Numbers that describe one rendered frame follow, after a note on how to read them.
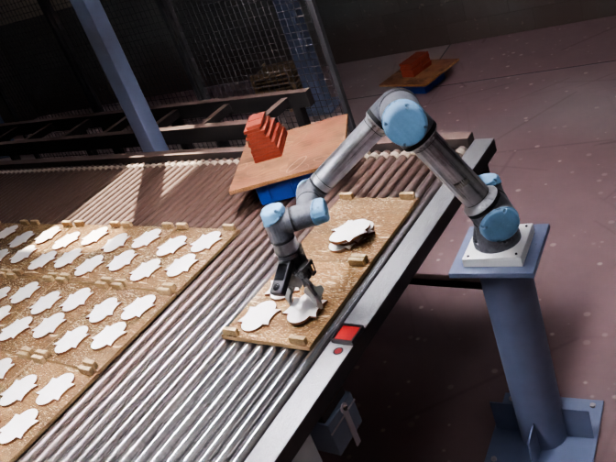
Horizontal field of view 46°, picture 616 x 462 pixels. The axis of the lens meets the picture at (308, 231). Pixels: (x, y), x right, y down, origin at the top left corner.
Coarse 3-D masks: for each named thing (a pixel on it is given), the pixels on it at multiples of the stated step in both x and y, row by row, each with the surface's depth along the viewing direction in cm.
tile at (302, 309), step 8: (304, 296) 233; (296, 304) 231; (304, 304) 229; (312, 304) 228; (288, 312) 229; (296, 312) 228; (304, 312) 226; (312, 312) 225; (288, 320) 226; (296, 320) 224; (304, 320) 223
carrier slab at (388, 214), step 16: (336, 208) 283; (352, 208) 279; (368, 208) 275; (384, 208) 271; (400, 208) 267; (336, 224) 273; (384, 224) 261; (400, 224) 258; (304, 240) 270; (320, 240) 266; (368, 240) 255; (384, 240) 252; (320, 256) 257; (336, 256) 253; (368, 256) 246
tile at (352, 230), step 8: (352, 224) 258; (360, 224) 256; (368, 224) 254; (336, 232) 257; (344, 232) 255; (352, 232) 253; (360, 232) 251; (336, 240) 252; (344, 240) 251; (352, 240) 250
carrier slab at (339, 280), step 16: (320, 272) 248; (336, 272) 244; (352, 272) 241; (336, 288) 236; (352, 288) 234; (256, 304) 244; (288, 304) 238; (336, 304) 229; (272, 320) 233; (320, 320) 225; (224, 336) 235; (240, 336) 231; (256, 336) 228; (272, 336) 225; (288, 336) 223; (320, 336) 219
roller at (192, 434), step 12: (408, 168) 299; (396, 180) 292; (384, 192) 285; (264, 348) 226; (252, 360) 222; (240, 372) 219; (228, 384) 215; (216, 396) 212; (228, 396) 213; (216, 408) 210; (204, 420) 206; (192, 432) 203; (180, 444) 200; (168, 456) 197; (180, 456) 198
